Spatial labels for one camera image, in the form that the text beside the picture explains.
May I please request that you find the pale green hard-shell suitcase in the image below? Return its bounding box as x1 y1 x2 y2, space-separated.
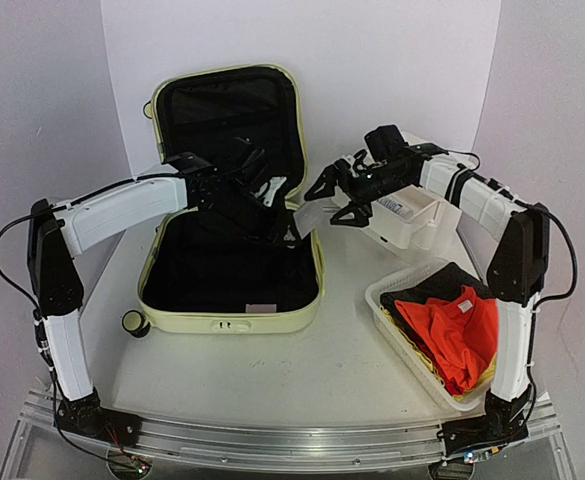
122 65 325 338

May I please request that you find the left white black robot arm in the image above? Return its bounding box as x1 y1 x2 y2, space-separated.
23 167 292 446

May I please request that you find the white perforated plastic basket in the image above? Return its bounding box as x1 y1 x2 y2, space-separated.
365 257 495 412

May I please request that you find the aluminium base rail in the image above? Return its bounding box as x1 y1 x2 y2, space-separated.
0 389 575 479

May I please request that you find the yellow garment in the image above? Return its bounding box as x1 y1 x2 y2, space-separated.
380 306 472 401

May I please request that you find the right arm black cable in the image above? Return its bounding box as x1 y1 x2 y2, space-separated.
441 152 579 416

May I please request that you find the white three-drawer storage cabinet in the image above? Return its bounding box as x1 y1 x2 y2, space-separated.
337 143 450 252

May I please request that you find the white grey tube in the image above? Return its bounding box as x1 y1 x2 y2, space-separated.
377 196 413 220

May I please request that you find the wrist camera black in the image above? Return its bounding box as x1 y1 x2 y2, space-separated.
343 124 408 174
164 137 288 209

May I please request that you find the orange red garment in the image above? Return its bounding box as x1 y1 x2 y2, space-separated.
394 286 498 390

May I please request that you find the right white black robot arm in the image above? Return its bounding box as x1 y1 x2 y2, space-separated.
304 143 573 463

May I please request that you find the black garment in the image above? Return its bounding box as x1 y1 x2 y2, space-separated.
380 262 494 333

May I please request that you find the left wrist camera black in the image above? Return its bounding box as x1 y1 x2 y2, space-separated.
164 137 288 209

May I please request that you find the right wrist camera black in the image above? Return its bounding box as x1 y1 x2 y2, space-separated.
343 124 408 174

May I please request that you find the left base black cable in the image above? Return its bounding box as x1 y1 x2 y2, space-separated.
46 394 123 469

